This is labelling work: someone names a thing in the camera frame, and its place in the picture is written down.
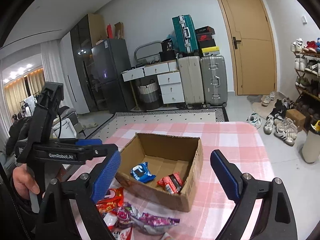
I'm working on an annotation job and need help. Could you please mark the red orange chips bag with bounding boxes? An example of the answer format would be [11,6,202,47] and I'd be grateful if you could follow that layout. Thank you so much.
[96,187,124,215]

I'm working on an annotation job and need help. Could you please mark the blue cookie snack packet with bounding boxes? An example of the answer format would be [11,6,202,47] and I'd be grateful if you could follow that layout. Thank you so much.
[130,162,156,183]

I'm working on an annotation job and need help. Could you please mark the red black snack packet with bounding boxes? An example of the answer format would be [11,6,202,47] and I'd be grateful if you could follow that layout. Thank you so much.
[157,172,184,194]

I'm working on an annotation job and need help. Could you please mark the red oreo cookie packet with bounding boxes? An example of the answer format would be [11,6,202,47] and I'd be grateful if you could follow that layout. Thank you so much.
[103,212,135,240]

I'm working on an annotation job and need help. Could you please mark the purple grape snack bag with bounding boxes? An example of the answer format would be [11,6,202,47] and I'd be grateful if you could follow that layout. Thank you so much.
[116,202,180,235]

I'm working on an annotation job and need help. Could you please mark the person's left hand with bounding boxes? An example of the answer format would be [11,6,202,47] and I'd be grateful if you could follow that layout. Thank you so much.
[12,164,40,200]

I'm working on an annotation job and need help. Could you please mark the dotted white rug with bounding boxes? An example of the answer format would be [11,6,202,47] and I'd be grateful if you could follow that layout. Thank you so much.
[87,107,229,140]

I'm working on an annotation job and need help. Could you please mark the pink plaid tablecloth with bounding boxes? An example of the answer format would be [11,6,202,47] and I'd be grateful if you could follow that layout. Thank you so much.
[96,122,274,239]

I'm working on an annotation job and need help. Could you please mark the striped laundry basket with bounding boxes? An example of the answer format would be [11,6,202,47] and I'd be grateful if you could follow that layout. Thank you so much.
[137,79,162,110]

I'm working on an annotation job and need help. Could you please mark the white trash bin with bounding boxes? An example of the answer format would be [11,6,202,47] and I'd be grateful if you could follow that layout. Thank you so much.
[302,125,320,164]

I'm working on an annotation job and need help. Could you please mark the dark grey refrigerator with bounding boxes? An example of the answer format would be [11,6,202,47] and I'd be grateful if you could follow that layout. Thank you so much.
[92,38,136,114]

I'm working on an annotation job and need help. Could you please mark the small brown cardboard box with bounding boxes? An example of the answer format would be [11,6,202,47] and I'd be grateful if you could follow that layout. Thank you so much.
[286,109,306,132]

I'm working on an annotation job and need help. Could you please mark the white drawer desk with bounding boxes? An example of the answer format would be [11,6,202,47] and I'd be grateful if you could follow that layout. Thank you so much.
[122,60,185,104]

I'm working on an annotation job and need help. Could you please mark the black glass cabinet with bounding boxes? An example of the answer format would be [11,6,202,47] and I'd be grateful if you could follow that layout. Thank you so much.
[70,14,107,112]

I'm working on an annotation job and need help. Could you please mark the silver grey suitcase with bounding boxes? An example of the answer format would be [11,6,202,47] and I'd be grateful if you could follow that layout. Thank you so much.
[200,55,228,107]

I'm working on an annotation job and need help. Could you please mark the beige suitcase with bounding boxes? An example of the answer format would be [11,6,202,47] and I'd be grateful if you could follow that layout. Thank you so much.
[178,56,205,105]

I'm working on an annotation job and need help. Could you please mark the stack of shoe boxes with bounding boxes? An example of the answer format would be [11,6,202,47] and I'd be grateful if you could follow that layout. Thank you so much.
[195,26,220,56]

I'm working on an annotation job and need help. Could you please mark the teal suitcase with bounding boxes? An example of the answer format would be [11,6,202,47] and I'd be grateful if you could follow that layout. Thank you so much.
[172,15,199,55]

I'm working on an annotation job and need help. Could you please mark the wooden shoe rack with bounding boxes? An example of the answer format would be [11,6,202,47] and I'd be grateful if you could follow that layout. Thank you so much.
[290,38,319,132]

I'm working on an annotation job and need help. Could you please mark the wooden door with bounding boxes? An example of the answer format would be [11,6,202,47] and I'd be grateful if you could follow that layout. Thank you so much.
[218,0,277,95]

